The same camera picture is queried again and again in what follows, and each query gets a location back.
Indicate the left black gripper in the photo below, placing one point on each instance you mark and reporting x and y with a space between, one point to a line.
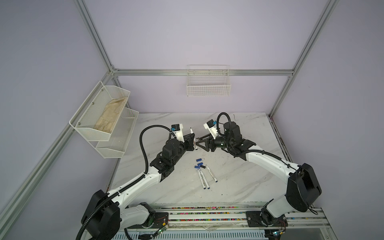
189 143

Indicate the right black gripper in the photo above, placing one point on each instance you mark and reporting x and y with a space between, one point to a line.
209 144

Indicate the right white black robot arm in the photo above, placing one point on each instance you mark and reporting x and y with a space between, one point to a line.
303 187

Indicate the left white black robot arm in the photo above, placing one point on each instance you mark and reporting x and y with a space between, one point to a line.
109 212

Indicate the lower white mesh shelf basket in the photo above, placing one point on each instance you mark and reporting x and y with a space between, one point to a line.
117 145

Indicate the white mesh shelf basket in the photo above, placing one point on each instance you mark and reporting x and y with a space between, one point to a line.
84 120
117 145

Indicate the beige cloth in basket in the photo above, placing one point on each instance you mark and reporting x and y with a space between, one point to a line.
110 115

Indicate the upper white mesh shelf basket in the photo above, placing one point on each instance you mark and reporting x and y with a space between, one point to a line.
84 120

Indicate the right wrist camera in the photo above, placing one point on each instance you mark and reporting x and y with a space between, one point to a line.
211 126

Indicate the white wire wall basket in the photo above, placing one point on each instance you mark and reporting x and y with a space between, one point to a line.
208 81

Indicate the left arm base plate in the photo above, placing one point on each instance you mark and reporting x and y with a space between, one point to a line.
155 221

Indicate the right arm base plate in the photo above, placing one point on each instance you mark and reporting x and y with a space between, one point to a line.
255 219

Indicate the aluminium rail base frame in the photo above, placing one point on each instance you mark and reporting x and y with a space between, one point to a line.
228 222

